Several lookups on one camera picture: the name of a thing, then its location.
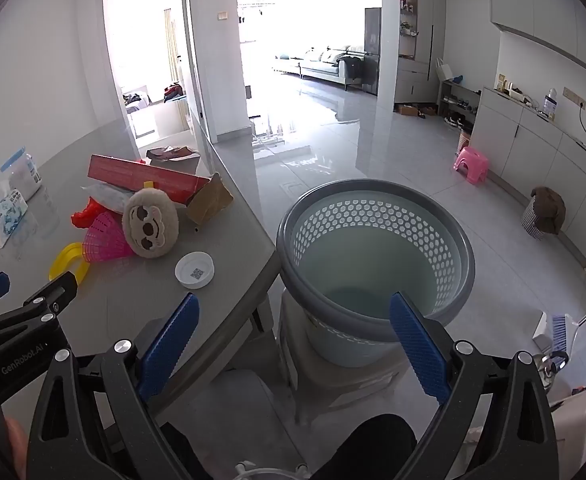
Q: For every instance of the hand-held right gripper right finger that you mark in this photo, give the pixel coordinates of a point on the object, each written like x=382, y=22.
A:
x=418, y=350

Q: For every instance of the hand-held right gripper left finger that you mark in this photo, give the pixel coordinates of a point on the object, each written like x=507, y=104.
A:
x=170, y=345

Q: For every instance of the pink mesh cone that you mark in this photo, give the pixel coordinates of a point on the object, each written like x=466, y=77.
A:
x=105, y=242

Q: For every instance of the white round lid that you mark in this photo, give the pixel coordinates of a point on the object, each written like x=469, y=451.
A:
x=194, y=270

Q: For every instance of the sloth plush toy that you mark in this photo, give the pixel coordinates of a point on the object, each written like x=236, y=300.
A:
x=150, y=222

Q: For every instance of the grey perforated plastic basket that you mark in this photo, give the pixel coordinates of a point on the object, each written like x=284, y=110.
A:
x=293, y=252

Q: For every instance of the person's left hand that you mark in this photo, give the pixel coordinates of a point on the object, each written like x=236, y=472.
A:
x=17, y=447

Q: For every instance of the white blue tissue packet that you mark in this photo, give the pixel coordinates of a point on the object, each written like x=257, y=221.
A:
x=3, y=217

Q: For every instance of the red plastic toy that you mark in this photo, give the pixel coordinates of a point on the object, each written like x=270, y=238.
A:
x=85, y=217

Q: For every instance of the person's leg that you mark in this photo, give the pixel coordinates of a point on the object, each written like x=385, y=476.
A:
x=373, y=445

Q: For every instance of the clear plastic bag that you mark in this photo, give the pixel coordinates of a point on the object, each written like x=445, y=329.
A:
x=105, y=195

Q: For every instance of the beige plastic stool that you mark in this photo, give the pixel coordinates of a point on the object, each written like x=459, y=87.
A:
x=298, y=345

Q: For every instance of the long red box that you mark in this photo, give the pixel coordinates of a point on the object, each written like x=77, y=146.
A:
x=138, y=175

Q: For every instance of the blue bristle broom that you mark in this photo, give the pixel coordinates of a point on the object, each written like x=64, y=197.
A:
x=563, y=332

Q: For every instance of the brown cardboard box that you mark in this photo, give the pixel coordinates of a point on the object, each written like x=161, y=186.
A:
x=210, y=200

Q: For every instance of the brown paper bag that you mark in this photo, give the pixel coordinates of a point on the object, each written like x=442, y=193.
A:
x=170, y=154

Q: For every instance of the basket with brown cloth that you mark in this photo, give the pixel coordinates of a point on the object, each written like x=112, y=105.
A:
x=545, y=210

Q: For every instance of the pink plastic stool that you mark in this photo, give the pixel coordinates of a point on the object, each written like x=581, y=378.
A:
x=470, y=162

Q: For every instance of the small woven basket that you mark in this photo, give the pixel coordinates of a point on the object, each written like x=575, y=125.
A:
x=464, y=142

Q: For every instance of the white sideboard cabinet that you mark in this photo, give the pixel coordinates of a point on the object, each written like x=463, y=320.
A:
x=533, y=150

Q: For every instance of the cardboard box with shoes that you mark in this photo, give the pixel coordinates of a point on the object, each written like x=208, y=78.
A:
x=409, y=109

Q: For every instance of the shoe rack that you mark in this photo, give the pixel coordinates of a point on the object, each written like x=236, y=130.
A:
x=460, y=105

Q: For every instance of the clear water bottle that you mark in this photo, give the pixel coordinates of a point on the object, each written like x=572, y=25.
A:
x=551, y=105

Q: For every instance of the white shopping bag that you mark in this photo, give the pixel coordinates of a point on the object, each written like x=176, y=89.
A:
x=443, y=70

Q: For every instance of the grey sofa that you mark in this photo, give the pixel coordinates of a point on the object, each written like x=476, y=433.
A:
x=325, y=65

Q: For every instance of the grey refrigerator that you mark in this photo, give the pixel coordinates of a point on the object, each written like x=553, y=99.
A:
x=372, y=50

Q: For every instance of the tall white shelf cabinet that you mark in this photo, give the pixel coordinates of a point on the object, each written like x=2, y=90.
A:
x=418, y=35

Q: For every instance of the white wall cabinets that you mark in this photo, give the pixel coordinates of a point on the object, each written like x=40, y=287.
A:
x=548, y=5

